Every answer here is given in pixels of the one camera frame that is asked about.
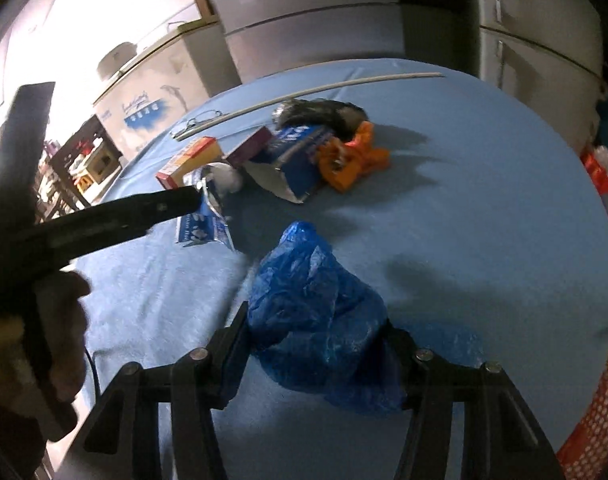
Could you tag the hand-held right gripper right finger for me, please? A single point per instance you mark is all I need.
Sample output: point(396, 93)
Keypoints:
point(409, 360)

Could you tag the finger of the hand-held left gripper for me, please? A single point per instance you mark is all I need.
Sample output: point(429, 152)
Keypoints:
point(133, 212)

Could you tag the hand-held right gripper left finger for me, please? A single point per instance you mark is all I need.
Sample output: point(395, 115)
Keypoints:
point(233, 355)

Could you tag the small blue white packet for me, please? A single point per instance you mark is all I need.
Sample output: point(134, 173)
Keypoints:
point(203, 230)

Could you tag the white red medicine box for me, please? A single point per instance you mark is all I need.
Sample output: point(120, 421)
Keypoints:
point(191, 160)

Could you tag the blue plastic bag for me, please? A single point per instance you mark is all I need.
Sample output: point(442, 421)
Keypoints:
point(314, 310)

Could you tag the white tissue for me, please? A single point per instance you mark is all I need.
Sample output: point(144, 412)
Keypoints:
point(226, 180)

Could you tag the maroon box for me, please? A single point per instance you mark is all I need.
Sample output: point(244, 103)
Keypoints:
point(251, 146)

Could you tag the large blue white carton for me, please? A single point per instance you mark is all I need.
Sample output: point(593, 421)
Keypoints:
point(299, 160)

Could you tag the red plastic basket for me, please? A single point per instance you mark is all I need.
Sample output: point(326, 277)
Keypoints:
point(599, 425)

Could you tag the orange plastic wrapper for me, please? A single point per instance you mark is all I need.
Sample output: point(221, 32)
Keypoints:
point(351, 162)

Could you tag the dark wrapper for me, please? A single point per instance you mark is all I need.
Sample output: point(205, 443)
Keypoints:
point(319, 112)

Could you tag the person's left hand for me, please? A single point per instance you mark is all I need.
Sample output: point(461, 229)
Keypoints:
point(66, 320)

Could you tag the dark wooden rack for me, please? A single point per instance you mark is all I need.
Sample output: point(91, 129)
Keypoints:
point(83, 155)

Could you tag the white chest freezer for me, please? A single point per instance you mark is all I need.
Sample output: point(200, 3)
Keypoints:
point(173, 85)

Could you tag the white pot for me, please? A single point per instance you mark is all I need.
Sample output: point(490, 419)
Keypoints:
point(116, 60)

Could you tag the white rod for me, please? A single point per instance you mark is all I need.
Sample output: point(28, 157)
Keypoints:
point(304, 94)

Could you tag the grey refrigerator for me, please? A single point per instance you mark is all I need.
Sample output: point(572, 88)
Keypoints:
point(309, 15)

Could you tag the white refrigerator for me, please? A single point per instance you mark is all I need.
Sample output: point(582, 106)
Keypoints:
point(534, 15)

